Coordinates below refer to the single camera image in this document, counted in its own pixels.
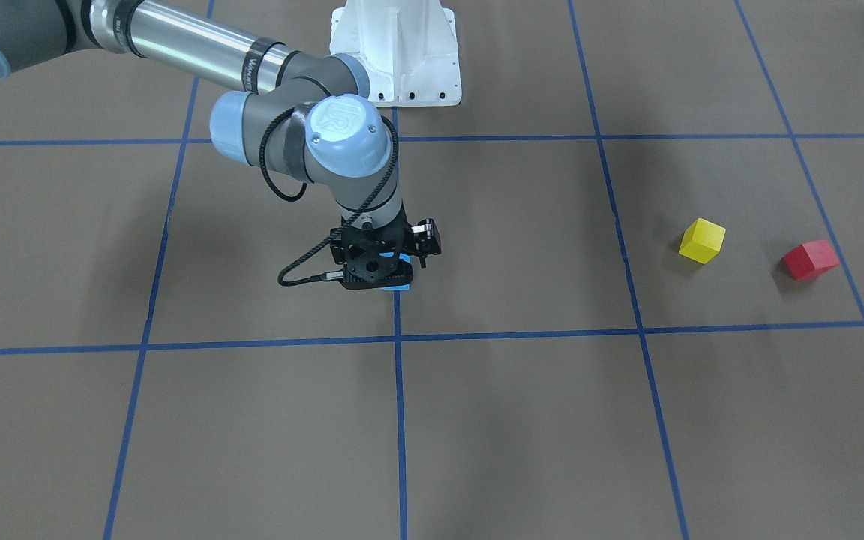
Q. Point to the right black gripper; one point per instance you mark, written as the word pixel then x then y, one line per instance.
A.
pixel 427 237

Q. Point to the blue foam cube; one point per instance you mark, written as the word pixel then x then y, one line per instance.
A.
pixel 401 277

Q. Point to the red foam cube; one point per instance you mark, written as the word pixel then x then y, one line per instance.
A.
pixel 811 259

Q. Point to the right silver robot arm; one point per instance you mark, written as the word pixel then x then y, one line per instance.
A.
pixel 284 111

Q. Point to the yellow foam cube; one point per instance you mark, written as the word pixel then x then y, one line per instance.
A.
pixel 702 241

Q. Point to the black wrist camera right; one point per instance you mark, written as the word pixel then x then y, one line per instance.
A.
pixel 367 264

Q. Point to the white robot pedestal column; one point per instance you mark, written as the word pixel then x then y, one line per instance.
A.
pixel 409 49

